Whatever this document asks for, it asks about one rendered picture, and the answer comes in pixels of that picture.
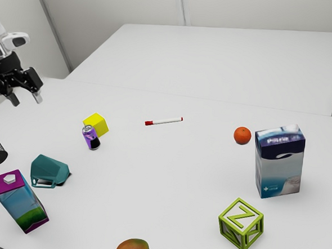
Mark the blue and white carton box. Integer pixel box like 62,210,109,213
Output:
250,121,307,202

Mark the orange fruit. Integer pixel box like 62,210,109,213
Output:
232,125,253,146

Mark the purple drink can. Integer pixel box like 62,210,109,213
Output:
80,124,102,151

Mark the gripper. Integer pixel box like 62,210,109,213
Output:
0,51,46,108

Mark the purple top milk carton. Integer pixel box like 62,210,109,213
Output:
0,168,53,236

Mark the yellow cube block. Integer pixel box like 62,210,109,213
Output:
81,112,111,139

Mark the green letter block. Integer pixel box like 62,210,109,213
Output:
216,196,266,249

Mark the red and white marker pen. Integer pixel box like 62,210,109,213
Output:
144,115,184,128

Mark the teal faceted mug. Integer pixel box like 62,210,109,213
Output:
29,154,71,190

